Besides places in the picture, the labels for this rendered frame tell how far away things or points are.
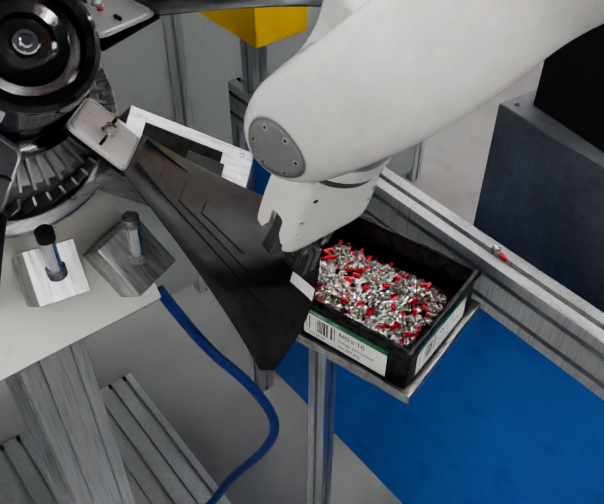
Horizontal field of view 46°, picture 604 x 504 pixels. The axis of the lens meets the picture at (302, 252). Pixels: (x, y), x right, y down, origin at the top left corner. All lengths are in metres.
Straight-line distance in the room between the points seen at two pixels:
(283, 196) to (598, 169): 0.54
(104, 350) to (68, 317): 1.11
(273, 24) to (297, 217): 0.56
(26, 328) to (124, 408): 0.93
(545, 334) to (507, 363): 0.12
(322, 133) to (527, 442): 0.77
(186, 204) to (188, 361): 1.28
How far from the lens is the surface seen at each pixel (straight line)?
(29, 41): 0.63
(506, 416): 1.12
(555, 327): 0.92
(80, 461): 1.22
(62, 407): 1.11
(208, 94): 1.75
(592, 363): 0.91
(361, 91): 0.40
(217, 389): 1.86
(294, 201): 0.59
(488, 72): 0.41
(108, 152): 0.66
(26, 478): 1.73
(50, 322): 0.89
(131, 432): 1.72
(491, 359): 1.06
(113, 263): 0.82
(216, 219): 0.69
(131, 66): 1.61
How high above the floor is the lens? 1.48
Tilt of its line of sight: 43 degrees down
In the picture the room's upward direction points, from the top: straight up
